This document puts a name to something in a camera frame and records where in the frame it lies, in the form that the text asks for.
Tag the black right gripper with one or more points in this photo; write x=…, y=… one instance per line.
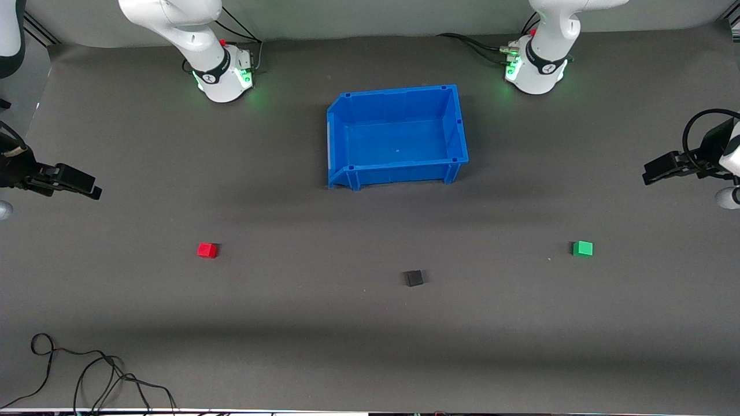
x=13, y=171

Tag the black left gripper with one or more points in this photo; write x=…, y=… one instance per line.
x=709, y=145

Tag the small green cube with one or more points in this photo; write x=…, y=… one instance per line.
x=582, y=248

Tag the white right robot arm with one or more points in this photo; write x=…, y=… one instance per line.
x=191, y=34

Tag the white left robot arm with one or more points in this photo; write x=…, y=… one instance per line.
x=546, y=52

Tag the small red cube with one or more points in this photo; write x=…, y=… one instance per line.
x=206, y=250

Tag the small black cube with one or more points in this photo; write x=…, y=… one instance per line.
x=414, y=278

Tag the blue plastic storage bin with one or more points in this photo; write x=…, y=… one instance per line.
x=399, y=138

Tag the dark grey table mat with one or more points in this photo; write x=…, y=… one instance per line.
x=370, y=323

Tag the black metal frame rail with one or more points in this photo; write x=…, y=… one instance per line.
x=41, y=30

